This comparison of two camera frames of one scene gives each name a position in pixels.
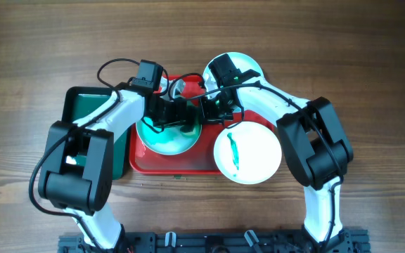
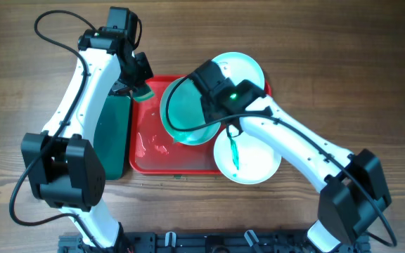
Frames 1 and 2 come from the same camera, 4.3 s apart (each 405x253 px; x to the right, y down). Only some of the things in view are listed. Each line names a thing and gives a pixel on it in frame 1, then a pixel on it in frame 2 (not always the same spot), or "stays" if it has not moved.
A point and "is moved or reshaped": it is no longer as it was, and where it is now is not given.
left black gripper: x=181 y=111 -> x=147 y=73
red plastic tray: x=189 y=89 stays
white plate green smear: x=168 y=140 is moved or reshaped
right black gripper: x=208 y=117 stays
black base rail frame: x=228 y=242 stays
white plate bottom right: x=247 y=152 stays
